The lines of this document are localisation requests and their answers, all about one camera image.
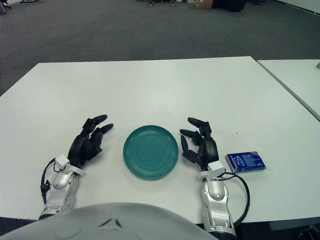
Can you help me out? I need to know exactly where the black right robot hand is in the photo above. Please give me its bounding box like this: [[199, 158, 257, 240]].
[[179, 116, 220, 171]]

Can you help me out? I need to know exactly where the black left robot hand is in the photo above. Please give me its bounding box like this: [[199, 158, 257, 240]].
[[67, 114, 115, 170]]

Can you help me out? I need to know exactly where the blue gum pack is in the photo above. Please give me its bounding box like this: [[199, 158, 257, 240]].
[[225, 150, 268, 174]]

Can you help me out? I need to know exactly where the teal round plate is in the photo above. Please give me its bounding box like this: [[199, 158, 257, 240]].
[[122, 125, 180, 180]]

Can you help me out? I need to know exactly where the grey robot torso shell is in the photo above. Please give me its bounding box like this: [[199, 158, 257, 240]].
[[0, 201, 218, 240]]

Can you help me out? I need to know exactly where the brown cardboard box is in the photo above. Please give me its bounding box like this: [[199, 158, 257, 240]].
[[194, 0, 214, 9]]

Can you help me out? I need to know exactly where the black bulky furniture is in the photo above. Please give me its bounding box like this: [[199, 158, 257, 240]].
[[226, 0, 252, 13]]

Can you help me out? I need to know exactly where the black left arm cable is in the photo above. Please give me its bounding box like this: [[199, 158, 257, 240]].
[[40, 157, 56, 201]]

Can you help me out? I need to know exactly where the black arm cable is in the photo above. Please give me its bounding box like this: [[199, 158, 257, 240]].
[[40, 157, 56, 201], [217, 172, 251, 225]]

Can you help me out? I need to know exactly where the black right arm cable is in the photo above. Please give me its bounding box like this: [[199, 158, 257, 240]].
[[217, 172, 251, 225]]

